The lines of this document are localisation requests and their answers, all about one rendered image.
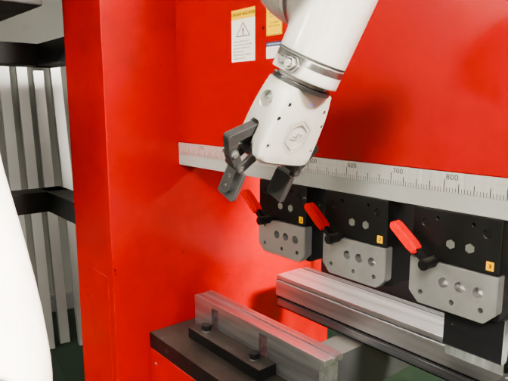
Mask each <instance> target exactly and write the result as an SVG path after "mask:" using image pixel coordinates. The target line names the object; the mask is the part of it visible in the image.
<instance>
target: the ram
mask: <svg viewBox="0 0 508 381"><path fill-rule="evenodd" d="M252 6H255V60H249V61H241V62H233V63H232V55H231V12H232V11H236V10H240V9H243V8H249V7H252ZM175 22H176V53H177V83H178V141H179V142H181V143H188V144H201V145H208V146H215V147H224V145H223V134H224V133H225V132H226V131H229V130H231V129H233V128H235V127H238V126H239V125H242V124H243V123H244V120H245V118H246V116H247V114H248V112H249V109H250V107H251V106H252V103H253V101H254V100H255V99H256V96H257V94H258V93H259V91H260V89H261V87H262V86H263V84H264V83H265V81H266V79H267V78H268V77H269V75H270V74H272V73H273V71H274V69H280V68H279V67H276V66H275V65H273V61H274V58H270V59H266V42H276V41H282V39H283V37H284V34H285V32H286V30H287V27H288V24H286V23H284V22H282V34H279V35H274V36H266V7H265V6H264V5H263V4H262V2H261V1H260V0H175ZM327 91H328V90H327ZM328 92H329V93H330V96H331V101H330V106H329V110H328V113H327V117H326V119H325V122H324V126H323V128H322V130H321V133H320V136H319V138H318V140H317V143H316V145H317V146H318V152H317V153H316V154H315V155H314V156H313V157H317V158H324V159H332V160H345V161H352V162H360V163H372V164H380V165H387V166H400V167H407V168H414V169H427V170H434V171H441V172H455V173H462V174H469V175H482V176H489V177H496V178H508V0H379V1H378V2H377V4H376V7H375V8H374V10H373V13H372V15H371V17H370V19H369V21H368V23H367V26H366V28H365V30H364V32H363V34H362V36H361V39H360V41H359V43H358V45H357V47H356V49H355V52H354V54H353V55H352V58H351V60H350V62H349V64H348V66H347V68H346V70H345V72H344V75H343V77H342V79H341V81H340V83H339V85H338V88H337V90H336V91H328ZM179 164H180V165H185V166H193V167H197V168H202V169H211V170H215V171H220V172H225V169H226V167H227V163H226V162H225V160H217V159H211V158H205V157H200V156H190V155H184V154H179ZM293 177H294V176H293ZM294 178H295V179H294V181H293V184H298V185H303V186H307V187H316V188H320V189H325V190H329V191H338V192H343V193H347V194H355V195H360V196H365V197H373V198H377V199H382V200H391V201H395V202H399V203H408V204H413V205H418V206H425V207H430V208H435V209H443V210H447V211H452V212H461V213H466V214H470V215H478V216H483V217H488V218H495V219H500V220H505V221H508V200H498V199H492V198H487V197H477V196H471V195H465V194H456V193H450V192H444V191H439V190H429V189H423V188H418V187H408V186H402V185H396V184H387V183H381V182H375V181H365V180H359V179H353V178H343V177H338V176H332V175H322V174H317V173H311V172H300V174H299V176H297V177H294Z"/></svg>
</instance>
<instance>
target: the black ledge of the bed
mask: <svg viewBox="0 0 508 381"><path fill-rule="evenodd" d="M194 325H195V318H192V319H190V320H187V321H182V322H180V323H177V324H173V325H170V326H167V327H164V328H161V329H158V330H154V331H151V332H150V347H152V348H153V349H155V350H156V351H157V352H159V353H160V354H161V355H162V356H164V357H165V358H167V359H168V360H170V361H171V362H172V363H173V364H175V365H176V366H177V367H179V368H180V369H182V370H183V371H184V372H185V373H187V374H188V375H189V376H191V377H192V378H194V379H195V380H196V381H257V380H255V379H253V378H252V377H251V376H249V375H247V374H246V373H244V372H243V371H241V370H239V369H238V368H236V367H235V366H233V365H232V364H230V363H228V362H227V361H225V360H224V359H222V358H220V357H219V356H218V355H216V354H214V353H213V352H211V351H210V350H208V349H207V348H205V347H203V346H202V345H201V344H199V343H197V342H195V341H194V340H192V339H191V338H190V337H189V335H188V327H192V326H194ZM262 381H287V380H285V379H284V378H282V377H281V376H278V375H277V374H275V375H273V376H271V377H269V378H267V379H264V380H262Z"/></svg>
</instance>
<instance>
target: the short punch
mask: <svg viewBox="0 0 508 381"><path fill-rule="evenodd" d="M443 343H444V344H445V348H444V353H446V354H449V355H452V356H454V357H456V358H459V359H461V360H463V361H466V362H469V363H471V364H474V365H476V366H478V367H481V368H484V369H486V370H489V371H491V372H493V373H496V374H499V375H501V376H503V367H504V364H505V363H506V360H507V352H508V317H507V318H506V319H504V320H502V321H501V322H499V323H498V322H495V321H490V320H489V321H487V322H485V323H483V324H481V323H479V322H476V321H472V320H470V319H467V318H464V317H461V316H458V315H455V314H452V313H450V312H447V311H444V330H443Z"/></svg>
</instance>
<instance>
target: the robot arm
mask: <svg viewBox="0 0 508 381"><path fill-rule="evenodd" d="M260 1H261V2H262V4H263V5H264V6H265V7H266V8H267V9H268V10H269V11H270V12H271V13H272V14H273V15H274V16H275V17H276V18H277V19H278V20H280V21H282V22H284V23H286V24H288V27H287V30H286V32H285V34H284V37H283V39H282V42H281V44H280V47H279V48H278V51H277V53H276V56H275V58H274V61H273V65H275V66H276V67H279V68H280V69H274V71H273V73H272V74H270V75H269V77H268V78H267V79H266V81H265V83H264V84H263V86H262V87H261V89H260V91H259V93H258V94H257V96H256V99H255V100H254V101H253V103H252V106H251V107H250V109H249V112H248V114H247V116H246V118H245V120H244V123H243V124H242V125H239V126H238V127H235V128H233V129H231V130H229V131H226V132H225V133H224V134H223V145H224V149H223V153H224V155H225V162H226V163H227V167H226V169H225V172H224V174H223V176H222V178H221V181H220V184H219V186H218V191H219V192H220V193H221V194H222V195H223V196H224V197H226V198H227V199H228V200H229V201H230V202H235V200H236V199H237V197H238V194H239V192H240V189H241V188H242V186H243V183H244V181H245V179H246V174H245V173H244V172H245V171H246V170H247V169H248V168H249V167H250V166H251V165H252V164H253V163H254V162H255V161H256V160H258V161H259V162H260V163H265V164H272V165H281V167H282V168H281V167H279V166H278V167H277V168H276V169H275V172H274V174H273V176H272V178H271V181H270V183H269V185H268V188H267V192H268V193H269V194H270V195H272V197H273V198H275V199H276V200H277V201H279V202H283V201H284V200H285V198H286V196H287V194H288V192H289V189H290V187H291V185H292V183H293V181H294V179H295V178H294V177H297V176H299V174H300V172H301V169H303V168H304V167H305V166H307V165H308V163H309V160H310V159H311V158H312V157H313V156H314V155H315V154H316V153H317V152H318V146H317V145H316V143H317V141H318V138H319V136H320V133H321V130H322V128H323V126H324V122H325V119H326V117H327V113H328V110H329V106H330V101H331V96H330V93H329V92H328V91H336V90H337V88H338V85H339V83H340V81H341V79H342V77H343V75H344V72H345V70H346V68H347V66H348V64H349V62H350V60H351V58H352V55H353V54H354V52H355V49H356V47H357V45H358V43H359V41H360V39H361V36H362V34H363V32H364V30H365V28H366V26H367V23H368V21H369V19H370V17H371V15H372V13H373V10H374V8H375V7H376V4H377V2H378V1H379V0H260ZM327 90H328V91H327ZM237 145H239V146H237ZM244 153H246V154H247V155H248V156H247V157H246V158H244V159H243V160H241V158H240V157H241V156H242V155H243V154H244ZM293 176H294V177H293ZM0 381H53V373H52V365H51V353H50V348H49V344H48V335H47V331H46V326H45V319H44V315H43V311H42V304H41V301H40V298H39V292H38V289H37V286H36V279H35V276H34V273H33V268H32V265H31V261H30V259H29V253H28V250H27V248H26V243H25V240H24V236H23V232H22V229H21V226H20V221H19V218H18V216H17V211H16V209H15V205H14V201H13V198H12V196H11V191H10V188H9V186H8V181H7V178H6V175H5V171H4V167H3V164H2V158H1V155H0Z"/></svg>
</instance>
